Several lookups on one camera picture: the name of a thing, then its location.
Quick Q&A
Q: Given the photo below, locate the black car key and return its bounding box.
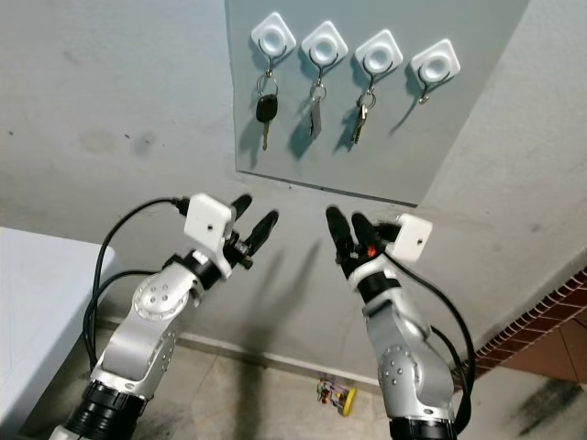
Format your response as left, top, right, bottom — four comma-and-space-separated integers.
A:
255, 78, 281, 152

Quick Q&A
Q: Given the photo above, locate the single silver key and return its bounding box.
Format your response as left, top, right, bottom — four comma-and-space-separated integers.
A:
307, 84, 329, 140

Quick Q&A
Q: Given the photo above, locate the silver key bunch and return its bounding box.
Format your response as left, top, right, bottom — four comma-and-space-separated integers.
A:
350, 90, 379, 148

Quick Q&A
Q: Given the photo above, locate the small yellow toy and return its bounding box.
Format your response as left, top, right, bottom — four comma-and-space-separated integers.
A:
316, 376, 357, 416

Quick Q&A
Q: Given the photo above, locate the red brick tile doorway trim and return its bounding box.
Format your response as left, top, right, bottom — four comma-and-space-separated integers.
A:
468, 266, 587, 372

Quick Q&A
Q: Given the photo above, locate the white table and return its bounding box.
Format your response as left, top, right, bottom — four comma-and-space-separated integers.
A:
0, 226, 118, 440

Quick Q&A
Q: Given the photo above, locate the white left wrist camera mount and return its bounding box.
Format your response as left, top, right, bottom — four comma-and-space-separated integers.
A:
185, 192, 237, 276

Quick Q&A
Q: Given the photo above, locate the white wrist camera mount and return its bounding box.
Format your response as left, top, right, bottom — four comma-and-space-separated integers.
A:
385, 213, 434, 262
185, 192, 237, 276

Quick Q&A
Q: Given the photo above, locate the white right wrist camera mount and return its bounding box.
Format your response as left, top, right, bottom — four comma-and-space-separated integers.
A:
385, 213, 434, 262

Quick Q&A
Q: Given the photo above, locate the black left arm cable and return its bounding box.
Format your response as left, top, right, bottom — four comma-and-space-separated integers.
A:
84, 269, 161, 368
96, 197, 194, 363

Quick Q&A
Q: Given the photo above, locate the grey wall board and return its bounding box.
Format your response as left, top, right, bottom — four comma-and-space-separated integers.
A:
225, 0, 531, 207

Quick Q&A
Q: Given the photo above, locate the white square wall hook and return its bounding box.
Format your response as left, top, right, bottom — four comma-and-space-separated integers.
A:
249, 12, 297, 80
410, 38, 461, 104
300, 20, 349, 88
354, 29, 404, 93

